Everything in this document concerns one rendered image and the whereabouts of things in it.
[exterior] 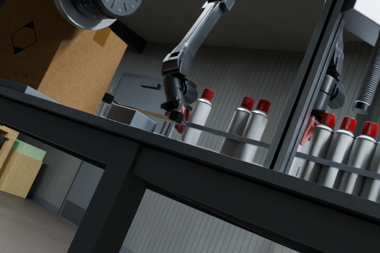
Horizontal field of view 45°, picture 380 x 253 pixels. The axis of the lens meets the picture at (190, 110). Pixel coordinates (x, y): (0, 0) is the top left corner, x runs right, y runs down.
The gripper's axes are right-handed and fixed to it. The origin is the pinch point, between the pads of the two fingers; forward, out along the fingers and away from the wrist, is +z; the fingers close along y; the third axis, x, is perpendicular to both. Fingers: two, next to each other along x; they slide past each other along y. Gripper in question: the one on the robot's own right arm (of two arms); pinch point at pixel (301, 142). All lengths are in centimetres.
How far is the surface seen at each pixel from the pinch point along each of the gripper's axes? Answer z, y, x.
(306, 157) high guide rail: 5.9, -7.5, 10.7
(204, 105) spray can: -1.4, 29.4, 8.0
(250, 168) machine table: 19, -18, 53
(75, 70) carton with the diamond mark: 6, 52, 38
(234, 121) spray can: 1.2, 17.1, 8.7
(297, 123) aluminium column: 1.6, -8.1, 23.1
